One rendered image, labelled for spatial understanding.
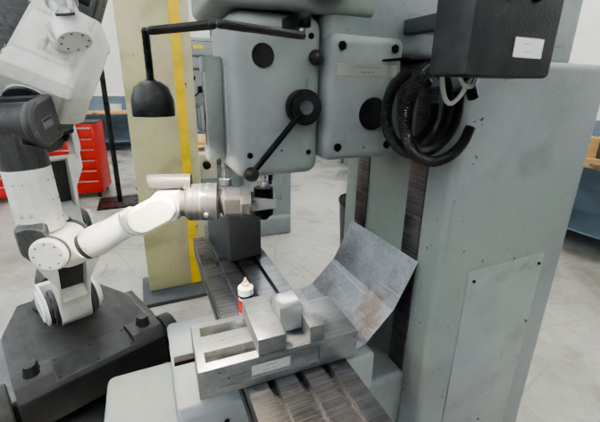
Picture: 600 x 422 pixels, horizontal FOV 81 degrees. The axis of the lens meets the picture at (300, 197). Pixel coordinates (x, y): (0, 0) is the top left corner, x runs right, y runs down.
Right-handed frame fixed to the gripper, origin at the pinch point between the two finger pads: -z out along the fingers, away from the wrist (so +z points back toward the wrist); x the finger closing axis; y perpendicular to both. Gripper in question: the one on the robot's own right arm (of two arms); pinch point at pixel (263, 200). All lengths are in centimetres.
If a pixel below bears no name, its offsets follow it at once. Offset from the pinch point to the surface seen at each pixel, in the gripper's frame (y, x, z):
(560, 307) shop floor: 121, 103, -219
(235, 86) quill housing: -26.5, -10.9, 5.9
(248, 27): -35.3, -22.7, 3.4
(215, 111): -21.5, -4.7, 10.2
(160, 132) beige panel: 5, 162, 59
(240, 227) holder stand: 19.9, 31.7, 6.2
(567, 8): -49, 11, -82
